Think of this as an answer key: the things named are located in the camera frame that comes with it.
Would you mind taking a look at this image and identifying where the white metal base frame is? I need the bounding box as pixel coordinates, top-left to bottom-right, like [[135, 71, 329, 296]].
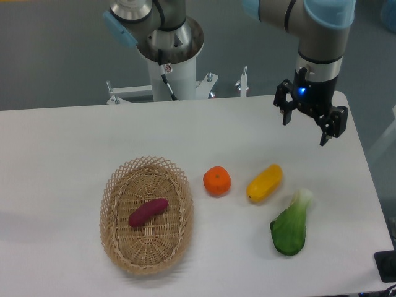
[[106, 72, 219, 105]]

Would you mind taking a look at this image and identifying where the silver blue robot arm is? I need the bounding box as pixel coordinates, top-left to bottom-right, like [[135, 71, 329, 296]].
[[103, 1, 355, 145]]

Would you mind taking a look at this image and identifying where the woven wicker oval basket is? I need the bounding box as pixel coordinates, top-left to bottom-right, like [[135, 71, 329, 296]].
[[100, 157, 194, 275]]

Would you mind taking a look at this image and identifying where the purple sweet potato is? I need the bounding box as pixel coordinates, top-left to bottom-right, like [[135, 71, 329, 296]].
[[128, 198, 168, 228]]

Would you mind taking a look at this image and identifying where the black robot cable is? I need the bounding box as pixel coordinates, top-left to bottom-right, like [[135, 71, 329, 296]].
[[158, 49, 179, 101]]

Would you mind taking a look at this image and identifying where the white bracket with bolt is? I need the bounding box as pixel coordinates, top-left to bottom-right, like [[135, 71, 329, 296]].
[[235, 66, 249, 97]]

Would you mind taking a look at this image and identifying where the black device at edge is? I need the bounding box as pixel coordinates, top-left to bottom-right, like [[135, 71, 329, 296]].
[[374, 250, 395, 283]]

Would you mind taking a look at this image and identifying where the yellow mango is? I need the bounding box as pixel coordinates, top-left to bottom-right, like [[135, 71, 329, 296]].
[[246, 164, 283, 203]]

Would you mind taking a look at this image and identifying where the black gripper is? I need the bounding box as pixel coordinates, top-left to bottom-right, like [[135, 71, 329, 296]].
[[273, 67, 348, 146]]

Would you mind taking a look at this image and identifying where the orange tangerine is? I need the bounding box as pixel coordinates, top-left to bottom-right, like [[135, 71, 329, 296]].
[[203, 166, 231, 196]]

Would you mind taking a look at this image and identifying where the green bok choy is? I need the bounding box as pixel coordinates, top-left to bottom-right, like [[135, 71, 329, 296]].
[[270, 189, 313, 256]]

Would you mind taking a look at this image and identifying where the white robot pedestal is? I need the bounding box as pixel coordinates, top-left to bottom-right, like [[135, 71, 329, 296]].
[[137, 17, 204, 101]]

